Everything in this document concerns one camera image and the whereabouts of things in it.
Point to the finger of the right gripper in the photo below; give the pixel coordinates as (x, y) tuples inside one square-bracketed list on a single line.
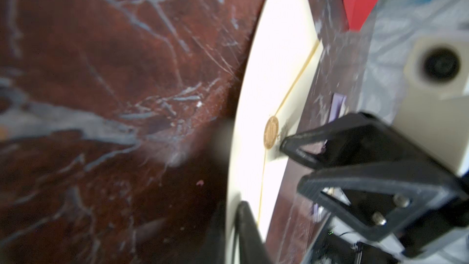
[(354, 139)]

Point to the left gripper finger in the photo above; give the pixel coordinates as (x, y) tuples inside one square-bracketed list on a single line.
[(251, 246)]

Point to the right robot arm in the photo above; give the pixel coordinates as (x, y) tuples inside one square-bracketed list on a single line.
[(338, 250)]

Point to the pale yellow envelope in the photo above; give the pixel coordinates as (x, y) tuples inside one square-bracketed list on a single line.
[(280, 70)]

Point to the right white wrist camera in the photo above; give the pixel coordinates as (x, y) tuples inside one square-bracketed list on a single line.
[(435, 112)]

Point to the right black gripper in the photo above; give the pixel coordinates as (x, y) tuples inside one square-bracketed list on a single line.
[(377, 199)]

